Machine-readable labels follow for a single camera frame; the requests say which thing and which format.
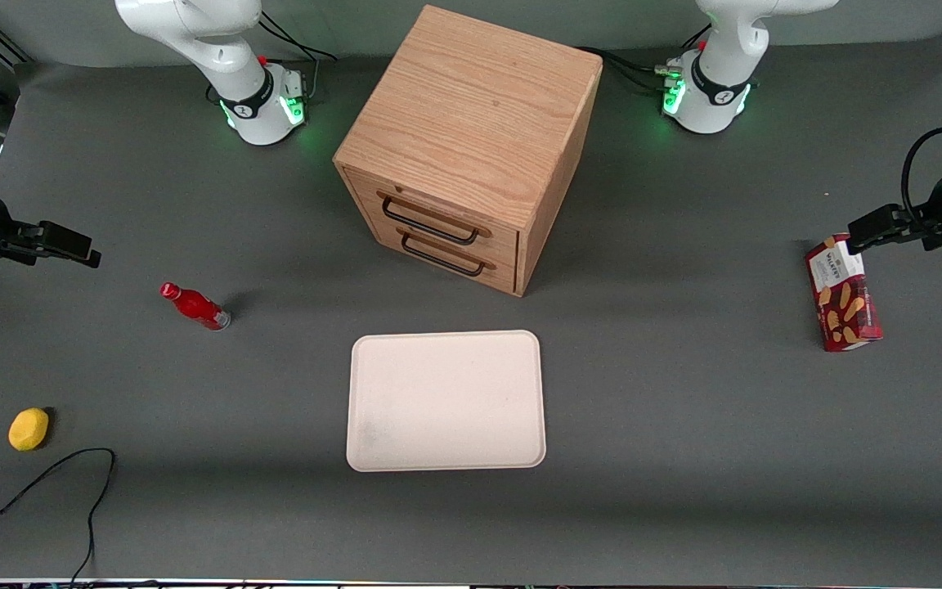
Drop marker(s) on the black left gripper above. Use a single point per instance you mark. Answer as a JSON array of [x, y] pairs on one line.
[[939, 214]]

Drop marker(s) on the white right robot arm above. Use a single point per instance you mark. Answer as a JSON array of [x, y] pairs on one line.
[[217, 57]]

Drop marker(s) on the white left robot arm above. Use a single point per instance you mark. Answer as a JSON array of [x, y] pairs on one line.
[[716, 90]]

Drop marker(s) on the wooden oak drawer cabinet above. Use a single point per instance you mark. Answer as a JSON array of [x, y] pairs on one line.
[[479, 106]]

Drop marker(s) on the red shortbread cookie box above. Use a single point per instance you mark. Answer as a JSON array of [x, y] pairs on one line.
[[843, 303]]

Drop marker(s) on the red bottle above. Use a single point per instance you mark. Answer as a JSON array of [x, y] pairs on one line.
[[197, 307]]

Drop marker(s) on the yellow lemon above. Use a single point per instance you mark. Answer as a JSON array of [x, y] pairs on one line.
[[28, 429]]

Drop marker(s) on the beige rectangular tray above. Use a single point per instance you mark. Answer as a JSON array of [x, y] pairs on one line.
[[446, 401]]

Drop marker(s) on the aluminium frame rail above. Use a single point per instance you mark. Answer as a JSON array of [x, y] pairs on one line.
[[6, 45]]

